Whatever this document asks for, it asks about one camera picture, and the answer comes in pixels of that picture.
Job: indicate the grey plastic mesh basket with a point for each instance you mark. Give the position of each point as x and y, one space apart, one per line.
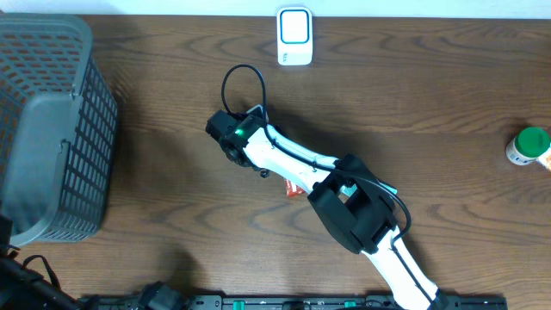
58 127

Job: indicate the white barcode scanner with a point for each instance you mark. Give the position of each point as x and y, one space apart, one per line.
294 36

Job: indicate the red Top chocolate bar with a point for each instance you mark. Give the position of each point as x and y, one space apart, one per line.
292 189

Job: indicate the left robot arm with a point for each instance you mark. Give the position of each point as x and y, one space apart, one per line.
26 289

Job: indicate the mint Zappy wipes pack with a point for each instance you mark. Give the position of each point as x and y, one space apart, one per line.
349 191

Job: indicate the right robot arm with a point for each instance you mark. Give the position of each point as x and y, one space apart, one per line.
355 207

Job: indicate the green lid jar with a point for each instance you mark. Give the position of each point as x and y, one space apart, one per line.
528 146

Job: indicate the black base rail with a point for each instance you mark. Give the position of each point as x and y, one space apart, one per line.
301 302

